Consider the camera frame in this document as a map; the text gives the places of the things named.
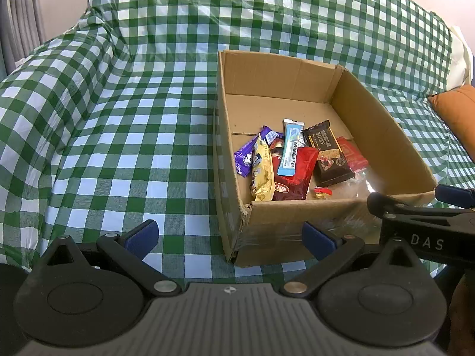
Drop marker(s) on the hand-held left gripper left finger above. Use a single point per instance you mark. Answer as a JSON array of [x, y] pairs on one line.
[[143, 239]]

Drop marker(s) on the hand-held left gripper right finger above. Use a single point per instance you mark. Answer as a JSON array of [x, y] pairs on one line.
[[317, 239]]

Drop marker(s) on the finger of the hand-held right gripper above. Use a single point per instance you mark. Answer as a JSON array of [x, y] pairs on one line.
[[452, 194], [382, 204]]

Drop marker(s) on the small red white candy packet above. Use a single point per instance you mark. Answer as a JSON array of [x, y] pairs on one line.
[[322, 191]]

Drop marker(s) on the large red snack packet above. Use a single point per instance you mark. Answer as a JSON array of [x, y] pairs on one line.
[[297, 181]]

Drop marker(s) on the dark brown chocolate bar packet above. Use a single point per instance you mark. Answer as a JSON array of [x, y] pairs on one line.
[[330, 163]]

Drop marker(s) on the yellow snack packet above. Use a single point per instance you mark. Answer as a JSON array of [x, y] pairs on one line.
[[261, 178]]

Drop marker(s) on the light blue wafer packet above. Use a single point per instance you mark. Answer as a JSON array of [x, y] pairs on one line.
[[291, 148]]

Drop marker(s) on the brown cardboard box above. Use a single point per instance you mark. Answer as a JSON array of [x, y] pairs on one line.
[[297, 81]]

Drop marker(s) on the orange cushion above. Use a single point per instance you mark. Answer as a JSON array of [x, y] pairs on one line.
[[460, 111]]

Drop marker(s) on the green white checkered tablecloth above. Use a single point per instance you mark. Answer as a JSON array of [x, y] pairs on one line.
[[130, 118]]

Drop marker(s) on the white pillow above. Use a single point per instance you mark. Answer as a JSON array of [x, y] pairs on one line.
[[460, 59]]

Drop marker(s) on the grey curtain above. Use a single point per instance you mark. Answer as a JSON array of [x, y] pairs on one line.
[[18, 18]]

